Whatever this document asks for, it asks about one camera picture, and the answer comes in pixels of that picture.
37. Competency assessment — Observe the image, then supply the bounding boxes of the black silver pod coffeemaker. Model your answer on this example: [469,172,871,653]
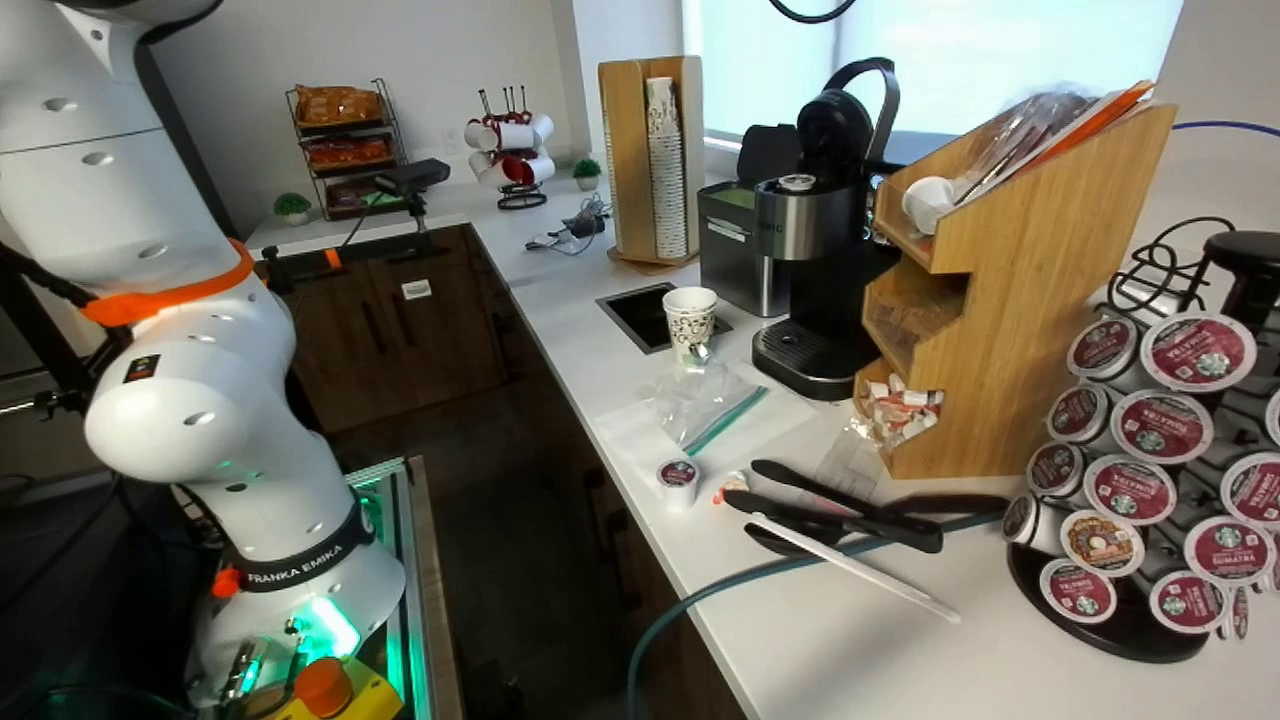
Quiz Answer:
[748,51,953,398]

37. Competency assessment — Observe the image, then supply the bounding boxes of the steel framed counter trash chute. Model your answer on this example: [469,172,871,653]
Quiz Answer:
[594,274,734,361]

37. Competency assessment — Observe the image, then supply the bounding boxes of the patterned paper cup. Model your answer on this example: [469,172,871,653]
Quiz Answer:
[660,282,722,375]

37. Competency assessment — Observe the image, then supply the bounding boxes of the clear zip bag teal strip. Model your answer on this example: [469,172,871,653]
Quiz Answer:
[647,367,777,460]

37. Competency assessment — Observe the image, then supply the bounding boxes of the single coffee pod dark lid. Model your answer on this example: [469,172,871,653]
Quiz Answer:
[653,455,707,506]

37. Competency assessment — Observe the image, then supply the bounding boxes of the stack of patterned paper cups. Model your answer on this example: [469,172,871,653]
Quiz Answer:
[642,71,693,258]

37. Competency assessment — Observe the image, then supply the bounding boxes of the mug tree stand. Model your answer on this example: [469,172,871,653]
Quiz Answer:
[458,79,564,215]

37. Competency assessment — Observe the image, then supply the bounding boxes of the wooden cup dispenser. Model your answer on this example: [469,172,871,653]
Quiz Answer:
[594,51,707,268]

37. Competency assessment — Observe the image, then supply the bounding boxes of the red white mug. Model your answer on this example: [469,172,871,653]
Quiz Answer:
[505,150,564,190]

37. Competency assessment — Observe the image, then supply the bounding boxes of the black plastic tool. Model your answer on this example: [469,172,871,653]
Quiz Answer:
[748,455,1017,535]
[720,485,946,558]

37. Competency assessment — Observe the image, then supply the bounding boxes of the dark wooden cabinet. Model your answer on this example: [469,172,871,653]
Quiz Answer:
[257,221,539,432]

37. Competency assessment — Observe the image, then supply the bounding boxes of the pile of small sugar packets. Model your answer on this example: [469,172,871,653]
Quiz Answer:
[855,367,946,452]

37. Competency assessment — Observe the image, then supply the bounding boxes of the black device on stand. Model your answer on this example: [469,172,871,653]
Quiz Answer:
[369,150,456,258]

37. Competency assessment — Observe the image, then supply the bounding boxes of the white stir stick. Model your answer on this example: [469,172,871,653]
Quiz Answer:
[738,517,964,628]

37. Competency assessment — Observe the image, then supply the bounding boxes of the white cup in organizer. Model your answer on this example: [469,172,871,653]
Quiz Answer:
[897,172,964,241]

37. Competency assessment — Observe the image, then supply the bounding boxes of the wooden condiment organizer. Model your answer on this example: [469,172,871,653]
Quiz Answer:
[848,79,1178,485]

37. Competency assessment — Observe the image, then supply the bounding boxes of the plastic wrapped utensil packets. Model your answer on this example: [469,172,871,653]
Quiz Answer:
[946,83,1113,209]

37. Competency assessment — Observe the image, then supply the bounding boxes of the bright window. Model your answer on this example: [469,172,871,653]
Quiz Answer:
[683,0,1189,145]

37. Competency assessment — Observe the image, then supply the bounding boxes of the yellow box orange stop button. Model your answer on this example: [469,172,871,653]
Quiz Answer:
[266,657,403,720]

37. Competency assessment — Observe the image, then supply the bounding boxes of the brown lid coffee pod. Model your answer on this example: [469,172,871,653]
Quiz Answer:
[1057,506,1147,584]

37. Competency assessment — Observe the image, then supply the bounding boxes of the orange packet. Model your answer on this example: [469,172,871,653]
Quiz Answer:
[1049,75,1161,159]

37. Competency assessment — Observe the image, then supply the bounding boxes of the black flat-topped stand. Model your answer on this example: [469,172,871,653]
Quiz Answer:
[1200,227,1280,338]

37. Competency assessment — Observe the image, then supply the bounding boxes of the small tangled cable adapter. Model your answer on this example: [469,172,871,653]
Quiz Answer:
[520,197,617,258]

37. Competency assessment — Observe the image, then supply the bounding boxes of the long thin cable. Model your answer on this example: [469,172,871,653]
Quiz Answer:
[621,522,970,720]

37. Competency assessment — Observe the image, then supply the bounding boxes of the metal robot cart frame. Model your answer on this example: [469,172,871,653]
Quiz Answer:
[336,452,469,720]

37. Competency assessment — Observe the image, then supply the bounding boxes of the wire snack rack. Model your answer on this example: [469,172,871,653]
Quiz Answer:
[281,75,408,224]

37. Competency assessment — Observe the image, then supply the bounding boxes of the black wire pod carousel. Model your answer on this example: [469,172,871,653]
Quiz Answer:
[998,211,1280,667]

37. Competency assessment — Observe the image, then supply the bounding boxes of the blue cable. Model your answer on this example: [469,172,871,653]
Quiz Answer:
[1168,117,1280,145]

